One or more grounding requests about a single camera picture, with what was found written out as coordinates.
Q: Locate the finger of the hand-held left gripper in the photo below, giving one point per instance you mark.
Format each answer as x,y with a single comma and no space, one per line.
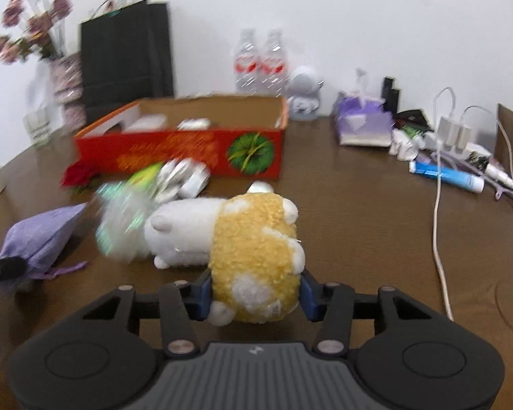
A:
2,268

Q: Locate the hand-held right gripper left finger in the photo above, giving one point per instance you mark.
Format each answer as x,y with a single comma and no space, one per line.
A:
203,297

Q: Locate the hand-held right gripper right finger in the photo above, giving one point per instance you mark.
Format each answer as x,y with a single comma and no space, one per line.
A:
308,300

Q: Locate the white and yellow plush toy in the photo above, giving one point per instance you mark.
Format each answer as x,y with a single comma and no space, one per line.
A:
252,256

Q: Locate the shiny green plastic bag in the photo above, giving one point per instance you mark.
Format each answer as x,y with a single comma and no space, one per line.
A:
122,218

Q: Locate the red rose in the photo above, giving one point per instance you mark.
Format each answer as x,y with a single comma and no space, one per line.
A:
78,177

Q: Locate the white plastic case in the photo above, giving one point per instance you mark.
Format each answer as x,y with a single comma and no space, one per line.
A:
186,179

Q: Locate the red cardboard box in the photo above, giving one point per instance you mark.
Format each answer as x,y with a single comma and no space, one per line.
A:
175,150

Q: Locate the clear drinking glass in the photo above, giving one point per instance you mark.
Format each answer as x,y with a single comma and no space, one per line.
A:
38,126

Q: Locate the white packet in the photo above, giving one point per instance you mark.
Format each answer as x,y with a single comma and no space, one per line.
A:
193,124

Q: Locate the white small gadget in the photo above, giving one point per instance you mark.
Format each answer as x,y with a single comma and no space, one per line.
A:
404,145

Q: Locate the purple tissue pack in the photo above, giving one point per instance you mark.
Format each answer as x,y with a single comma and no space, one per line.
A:
361,121

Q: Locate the blue tube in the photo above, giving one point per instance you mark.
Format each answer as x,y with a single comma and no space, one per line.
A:
446,176

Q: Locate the purple and white vase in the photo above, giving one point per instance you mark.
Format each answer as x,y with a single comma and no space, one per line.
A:
68,85

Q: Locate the white charger plug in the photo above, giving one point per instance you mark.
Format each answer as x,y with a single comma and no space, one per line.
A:
445,130
465,134

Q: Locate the black upright box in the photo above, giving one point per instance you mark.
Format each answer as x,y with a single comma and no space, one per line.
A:
390,92

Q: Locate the white thin tube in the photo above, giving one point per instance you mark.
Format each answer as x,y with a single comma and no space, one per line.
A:
500,176

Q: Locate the clear plastic water bottle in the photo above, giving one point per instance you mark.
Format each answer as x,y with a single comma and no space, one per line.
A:
246,64
274,64

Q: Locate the black paper bag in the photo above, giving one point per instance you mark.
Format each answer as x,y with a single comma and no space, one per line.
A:
119,59

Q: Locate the dried pink flowers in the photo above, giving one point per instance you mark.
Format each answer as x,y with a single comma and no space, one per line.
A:
30,25

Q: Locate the brown cardboard piece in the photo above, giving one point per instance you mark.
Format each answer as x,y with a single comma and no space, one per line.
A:
511,136

